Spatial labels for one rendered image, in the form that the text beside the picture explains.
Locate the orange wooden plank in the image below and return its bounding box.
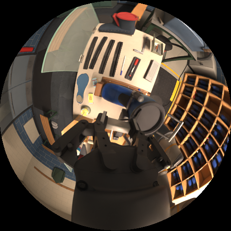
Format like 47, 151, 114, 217
130, 3, 148, 17

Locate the green bin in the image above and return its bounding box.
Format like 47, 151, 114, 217
51, 167, 66, 184

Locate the red wall sign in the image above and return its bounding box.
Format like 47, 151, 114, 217
19, 46, 35, 53

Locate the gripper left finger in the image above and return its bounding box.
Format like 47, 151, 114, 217
52, 110, 116, 170

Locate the black red cylinder device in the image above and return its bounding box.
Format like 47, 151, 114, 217
155, 35, 173, 52

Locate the grey flat box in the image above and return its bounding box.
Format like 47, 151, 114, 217
143, 59, 161, 83

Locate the yellow round tin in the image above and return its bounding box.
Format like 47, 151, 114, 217
80, 105, 91, 116

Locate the black strip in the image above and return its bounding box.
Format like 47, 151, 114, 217
109, 41, 124, 78
83, 36, 99, 70
89, 36, 108, 70
98, 39, 116, 74

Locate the grey boot with red cuff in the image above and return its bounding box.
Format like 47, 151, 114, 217
98, 11, 140, 36

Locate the green metal frame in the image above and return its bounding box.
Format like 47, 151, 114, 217
141, 10, 198, 63

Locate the black cable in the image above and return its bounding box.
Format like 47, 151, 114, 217
168, 42, 194, 80

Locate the blue grey slab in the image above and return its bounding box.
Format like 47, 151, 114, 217
163, 17, 207, 53

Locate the black mat with yellow border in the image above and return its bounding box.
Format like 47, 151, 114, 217
154, 62, 182, 109

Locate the black tray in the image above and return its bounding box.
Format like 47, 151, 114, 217
124, 56, 142, 81

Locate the beige notice board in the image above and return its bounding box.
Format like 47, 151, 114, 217
23, 118, 40, 144

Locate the small grey tray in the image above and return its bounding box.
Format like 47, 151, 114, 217
151, 38, 164, 55

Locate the red marker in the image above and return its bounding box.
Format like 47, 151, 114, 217
132, 58, 140, 72

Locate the blue insole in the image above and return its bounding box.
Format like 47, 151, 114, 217
76, 73, 89, 105

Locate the wooden shelf unit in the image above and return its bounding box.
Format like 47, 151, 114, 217
163, 72, 231, 201

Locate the silver metal rail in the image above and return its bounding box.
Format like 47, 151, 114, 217
156, 113, 184, 143

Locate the wooden wall rail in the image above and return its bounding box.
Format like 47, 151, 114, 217
34, 166, 76, 192

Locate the blue white pen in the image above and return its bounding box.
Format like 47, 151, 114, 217
120, 55, 126, 76

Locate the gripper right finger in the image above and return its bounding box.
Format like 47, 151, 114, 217
129, 117, 172, 173

